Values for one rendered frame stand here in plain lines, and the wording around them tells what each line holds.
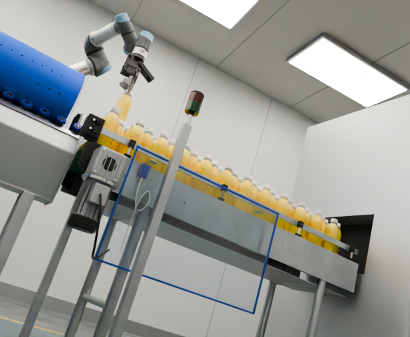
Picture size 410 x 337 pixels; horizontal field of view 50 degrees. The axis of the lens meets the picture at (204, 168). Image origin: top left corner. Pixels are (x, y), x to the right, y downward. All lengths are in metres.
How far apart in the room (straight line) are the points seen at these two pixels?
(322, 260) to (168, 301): 2.90
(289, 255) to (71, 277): 2.96
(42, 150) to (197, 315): 3.66
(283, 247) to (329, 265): 0.32
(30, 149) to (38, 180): 0.13
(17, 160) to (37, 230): 2.91
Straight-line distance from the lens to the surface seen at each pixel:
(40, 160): 1.92
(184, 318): 5.17
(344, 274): 2.58
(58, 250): 2.30
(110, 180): 1.72
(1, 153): 1.92
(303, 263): 2.37
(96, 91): 5.19
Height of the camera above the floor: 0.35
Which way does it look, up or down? 19 degrees up
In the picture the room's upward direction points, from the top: 18 degrees clockwise
